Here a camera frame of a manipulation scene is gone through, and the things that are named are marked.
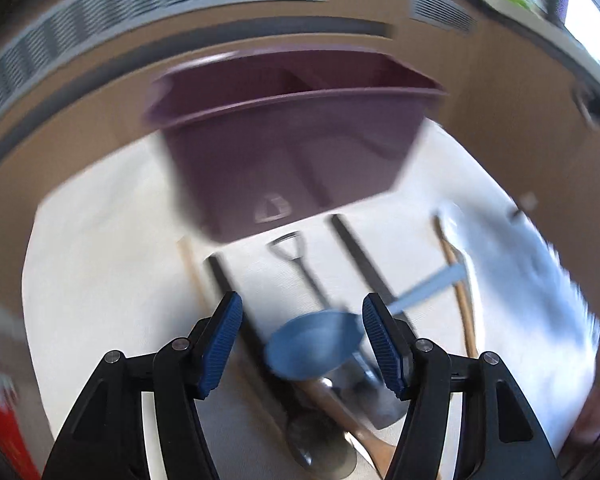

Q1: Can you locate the wooden chopstick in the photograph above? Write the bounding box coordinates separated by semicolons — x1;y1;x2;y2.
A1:
177;237;211;311
432;215;481;361

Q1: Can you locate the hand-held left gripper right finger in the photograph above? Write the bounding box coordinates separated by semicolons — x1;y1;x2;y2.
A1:
362;292;563;480

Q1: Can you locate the red object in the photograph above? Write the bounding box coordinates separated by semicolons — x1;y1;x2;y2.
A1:
0;375;43;480

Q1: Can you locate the black-handled metal fork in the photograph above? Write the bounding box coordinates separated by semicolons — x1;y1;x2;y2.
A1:
330;214;416;331

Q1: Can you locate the small grey vent grille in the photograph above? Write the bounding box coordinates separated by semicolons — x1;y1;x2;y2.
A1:
410;0;476;33

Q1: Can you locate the purple plastic utensil holder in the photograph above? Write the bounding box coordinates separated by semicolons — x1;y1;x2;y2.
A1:
142;50;448;243

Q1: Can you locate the wooden spoon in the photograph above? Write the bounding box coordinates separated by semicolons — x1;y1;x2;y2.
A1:
300;377;398;480

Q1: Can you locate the white cloth mat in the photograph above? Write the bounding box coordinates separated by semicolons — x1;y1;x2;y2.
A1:
22;120;600;480

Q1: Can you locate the blue plastic spoon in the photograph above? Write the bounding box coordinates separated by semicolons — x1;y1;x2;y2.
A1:
265;265;466;381

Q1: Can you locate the long grey vent grille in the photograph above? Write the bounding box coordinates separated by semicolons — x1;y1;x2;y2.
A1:
0;0;333;126

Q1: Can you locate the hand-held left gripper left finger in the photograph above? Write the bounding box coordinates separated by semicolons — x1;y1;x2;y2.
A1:
42;291;244;480

